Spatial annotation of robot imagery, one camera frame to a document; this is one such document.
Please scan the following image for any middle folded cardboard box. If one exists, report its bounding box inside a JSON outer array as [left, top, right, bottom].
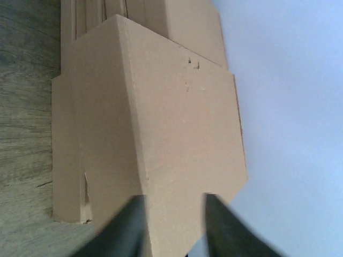
[[60, 0, 228, 72]]

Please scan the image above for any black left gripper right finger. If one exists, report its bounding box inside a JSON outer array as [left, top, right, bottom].
[[205, 193, 282, 256]]

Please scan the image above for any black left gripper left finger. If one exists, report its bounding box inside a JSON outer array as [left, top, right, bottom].
[[72, 195, 147, 257]]

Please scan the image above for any large front cardboard box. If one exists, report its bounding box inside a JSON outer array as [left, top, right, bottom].
[[51, 43, 92, 224]]

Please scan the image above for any brown cardboard box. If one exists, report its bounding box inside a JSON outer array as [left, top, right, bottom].
[[69, 15, 248, 256]]

